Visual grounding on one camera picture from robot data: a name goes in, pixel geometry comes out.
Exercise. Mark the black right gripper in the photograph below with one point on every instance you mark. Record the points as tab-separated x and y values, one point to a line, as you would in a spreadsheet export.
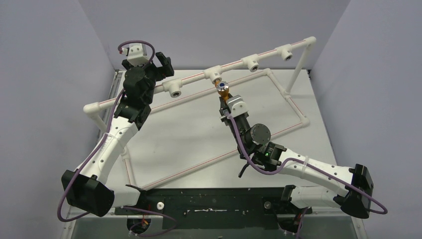
226	111

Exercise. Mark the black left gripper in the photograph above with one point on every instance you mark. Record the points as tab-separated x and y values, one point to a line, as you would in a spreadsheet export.
167	66

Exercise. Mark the yellow plastic water faucet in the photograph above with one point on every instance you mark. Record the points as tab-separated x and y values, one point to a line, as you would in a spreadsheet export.
222	88

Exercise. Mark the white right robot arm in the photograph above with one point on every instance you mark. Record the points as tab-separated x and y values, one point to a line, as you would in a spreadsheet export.
347	188

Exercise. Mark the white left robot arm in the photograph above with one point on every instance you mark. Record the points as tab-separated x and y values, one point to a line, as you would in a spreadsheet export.
85	187

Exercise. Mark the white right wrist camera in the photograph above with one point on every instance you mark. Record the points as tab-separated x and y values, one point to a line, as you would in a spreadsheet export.
237	106

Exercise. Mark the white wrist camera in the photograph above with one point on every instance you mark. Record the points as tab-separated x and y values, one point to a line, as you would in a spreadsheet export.
136	54
237	106

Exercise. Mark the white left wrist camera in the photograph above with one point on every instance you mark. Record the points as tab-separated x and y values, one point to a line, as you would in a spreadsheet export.
136	54

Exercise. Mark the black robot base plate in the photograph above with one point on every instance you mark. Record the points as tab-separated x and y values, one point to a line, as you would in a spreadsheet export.
268	208

